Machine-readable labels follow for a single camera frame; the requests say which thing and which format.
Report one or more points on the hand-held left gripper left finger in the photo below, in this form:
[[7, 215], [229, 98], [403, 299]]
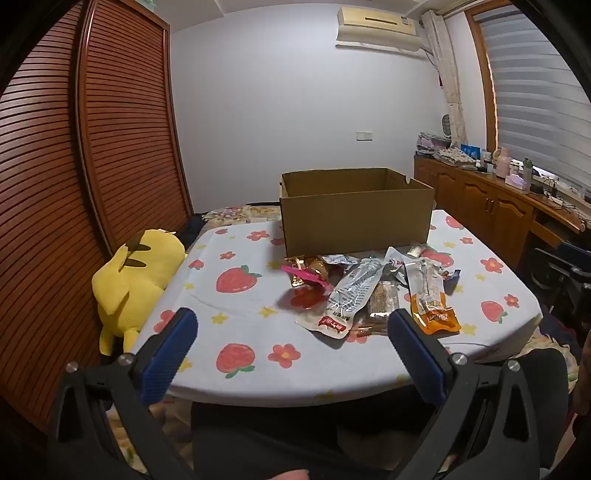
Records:
[[168, 355]]

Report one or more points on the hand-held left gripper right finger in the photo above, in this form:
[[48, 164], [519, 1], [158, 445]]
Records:
[[415, 355]]

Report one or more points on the small red candy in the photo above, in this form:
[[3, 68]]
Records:
[[444, 274]]

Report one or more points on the pink snack packet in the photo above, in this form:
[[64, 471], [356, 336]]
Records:
[[304, 274]]

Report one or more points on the brown cardboard box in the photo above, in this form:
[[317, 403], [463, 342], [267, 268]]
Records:
[[351, 221]]

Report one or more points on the brown snack bar packet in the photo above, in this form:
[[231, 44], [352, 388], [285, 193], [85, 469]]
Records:
[[383, 304]]

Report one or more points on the white and orange snack packet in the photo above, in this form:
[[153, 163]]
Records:
[[431, 295]]

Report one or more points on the yellow plush toy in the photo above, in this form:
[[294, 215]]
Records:
[[134, 277]]

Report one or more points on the long silver red label packet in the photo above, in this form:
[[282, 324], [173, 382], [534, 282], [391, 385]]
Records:
[[351, 295]]

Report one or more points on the white black print snack packet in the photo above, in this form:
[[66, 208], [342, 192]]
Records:
[[393, 263]]

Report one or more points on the small beige snack packet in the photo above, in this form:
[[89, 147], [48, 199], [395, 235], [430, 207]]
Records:
[[415, 250]]

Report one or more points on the dark cloth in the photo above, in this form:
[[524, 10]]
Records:
[[191, 228]]

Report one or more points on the gold wrapped snack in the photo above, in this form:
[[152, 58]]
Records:
[[318, 266]]

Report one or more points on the person's dark pants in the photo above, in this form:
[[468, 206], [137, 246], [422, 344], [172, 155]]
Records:
[[277, 438]]

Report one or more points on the floral blanket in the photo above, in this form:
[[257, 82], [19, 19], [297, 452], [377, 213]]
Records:
[[240, 214]]

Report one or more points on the wooden cabinet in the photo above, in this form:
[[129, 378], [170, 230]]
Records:
[[475, 203]]

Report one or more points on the black chair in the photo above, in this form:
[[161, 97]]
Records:
[[558, 272]]

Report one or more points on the brown louvered wardrobe door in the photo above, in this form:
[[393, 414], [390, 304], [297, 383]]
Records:
[[37, 207], [129, 138]]

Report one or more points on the pink tissue box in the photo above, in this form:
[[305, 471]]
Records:
[[517, 182]]

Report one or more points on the patterned fabric bag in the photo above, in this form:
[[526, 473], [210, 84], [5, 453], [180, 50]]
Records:
[[455, 157]]

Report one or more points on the white power strip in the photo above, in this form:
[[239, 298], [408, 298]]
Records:
[[555, 200]]

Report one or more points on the pink bottle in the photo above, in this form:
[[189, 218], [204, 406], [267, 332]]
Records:
[[502, 164]]

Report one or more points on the blue box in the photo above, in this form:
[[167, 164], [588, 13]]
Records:
[[471, 150]]

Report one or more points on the purple fabric pile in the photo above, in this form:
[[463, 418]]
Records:
[[429, 142]]

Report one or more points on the green lid bottle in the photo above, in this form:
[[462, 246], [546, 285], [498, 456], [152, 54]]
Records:
[[527, 170]]

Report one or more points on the small white desk fan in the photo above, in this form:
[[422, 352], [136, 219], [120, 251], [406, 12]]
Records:
[[447, 125]]

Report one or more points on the beige curtain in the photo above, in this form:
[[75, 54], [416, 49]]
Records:
[[450, 83]]

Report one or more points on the grey striped window blind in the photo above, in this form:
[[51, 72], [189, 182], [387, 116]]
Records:
[[535, 101]]

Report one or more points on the white wall socket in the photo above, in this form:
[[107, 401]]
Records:
[[364, 135]]

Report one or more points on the white wall air conditioner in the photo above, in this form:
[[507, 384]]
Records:
[[378, 27]]

